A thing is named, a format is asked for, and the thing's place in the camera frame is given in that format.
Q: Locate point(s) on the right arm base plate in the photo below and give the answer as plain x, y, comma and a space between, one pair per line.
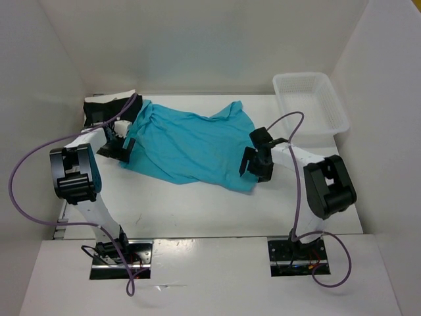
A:
287, 259

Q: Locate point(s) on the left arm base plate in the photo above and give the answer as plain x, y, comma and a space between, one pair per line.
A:
139, 262

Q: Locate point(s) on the cyan t shirt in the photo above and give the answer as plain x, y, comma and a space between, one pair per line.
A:
183, 147

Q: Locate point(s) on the white t shirt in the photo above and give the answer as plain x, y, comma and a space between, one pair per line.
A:
105, 98

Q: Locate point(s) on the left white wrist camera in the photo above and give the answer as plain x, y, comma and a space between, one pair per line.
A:
121, 128

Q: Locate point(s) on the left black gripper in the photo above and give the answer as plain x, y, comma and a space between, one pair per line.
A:
120, 153

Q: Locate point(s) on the white plastic basket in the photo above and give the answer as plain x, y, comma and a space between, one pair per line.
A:
312, 94

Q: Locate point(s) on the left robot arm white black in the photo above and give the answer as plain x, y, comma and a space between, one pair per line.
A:
76, 179

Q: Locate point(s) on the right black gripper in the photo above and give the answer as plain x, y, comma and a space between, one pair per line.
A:
264, 174

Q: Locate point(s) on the black t shirt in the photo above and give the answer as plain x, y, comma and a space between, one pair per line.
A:
96, 113

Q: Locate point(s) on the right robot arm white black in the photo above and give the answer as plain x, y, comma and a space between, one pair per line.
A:
324, 185

